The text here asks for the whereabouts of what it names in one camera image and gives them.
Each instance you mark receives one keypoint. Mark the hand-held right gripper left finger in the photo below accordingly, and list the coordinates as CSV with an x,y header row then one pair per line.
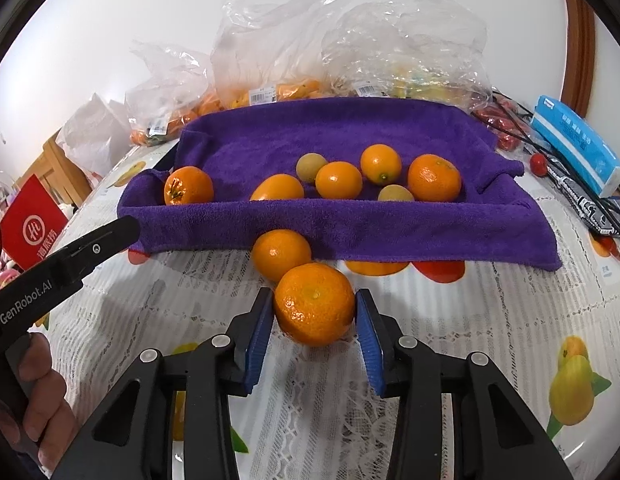
x,y
257,345

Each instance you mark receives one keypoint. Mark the person's left hand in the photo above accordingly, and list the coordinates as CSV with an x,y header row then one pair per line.
x,y
45,410

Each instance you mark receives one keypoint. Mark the wooden frame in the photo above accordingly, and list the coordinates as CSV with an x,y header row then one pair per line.
x,y
579,50

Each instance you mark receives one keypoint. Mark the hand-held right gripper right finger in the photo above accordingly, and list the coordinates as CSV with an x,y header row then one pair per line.
x,y
372,355

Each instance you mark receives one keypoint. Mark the fruit print lace tablecloth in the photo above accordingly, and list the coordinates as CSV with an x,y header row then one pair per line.
x,y
464,320

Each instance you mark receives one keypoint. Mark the clear bag of small oranges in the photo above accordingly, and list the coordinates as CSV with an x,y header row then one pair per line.
x,y
160,90

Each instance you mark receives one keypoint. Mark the small yellow-green fruit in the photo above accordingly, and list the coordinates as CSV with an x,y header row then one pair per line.
x,y
311,167
395,193

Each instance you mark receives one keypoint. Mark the blue tissue pack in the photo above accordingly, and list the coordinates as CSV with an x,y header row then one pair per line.
x,y
574,140

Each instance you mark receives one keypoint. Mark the small oval orange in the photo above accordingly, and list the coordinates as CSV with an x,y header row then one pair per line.
x,y
380,162

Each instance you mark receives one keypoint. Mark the mandarin orange with stem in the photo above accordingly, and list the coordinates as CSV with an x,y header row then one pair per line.
x,y
188,186

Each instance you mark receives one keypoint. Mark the pink object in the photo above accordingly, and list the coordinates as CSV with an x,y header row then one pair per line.
x,y
2,275

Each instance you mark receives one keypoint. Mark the white plastic bag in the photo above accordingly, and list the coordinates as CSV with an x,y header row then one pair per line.
x,y
90,130

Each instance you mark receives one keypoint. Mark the bag of red tomatoes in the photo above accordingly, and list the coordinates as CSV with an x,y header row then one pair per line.
x,y
504,130

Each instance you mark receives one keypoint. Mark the red cherry tomato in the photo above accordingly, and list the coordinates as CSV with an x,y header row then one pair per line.
x,y
538,164

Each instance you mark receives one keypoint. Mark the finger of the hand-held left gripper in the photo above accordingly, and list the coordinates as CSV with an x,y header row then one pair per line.
x,y
105,240

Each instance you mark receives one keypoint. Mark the large mandarin orange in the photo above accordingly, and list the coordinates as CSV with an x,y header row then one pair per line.
x,y
315,305

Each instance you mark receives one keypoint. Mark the wooden cabinet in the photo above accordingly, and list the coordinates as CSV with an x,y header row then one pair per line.
x,y
60,170

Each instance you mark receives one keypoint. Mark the purple towel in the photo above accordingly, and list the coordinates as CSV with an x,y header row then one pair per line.
x,y
270,135

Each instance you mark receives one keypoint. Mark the red sign card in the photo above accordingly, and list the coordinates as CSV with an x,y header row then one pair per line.
x,y
32,225

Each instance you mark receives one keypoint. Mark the tall clear bag of oranges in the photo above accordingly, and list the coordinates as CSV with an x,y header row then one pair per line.
x,y
260,45

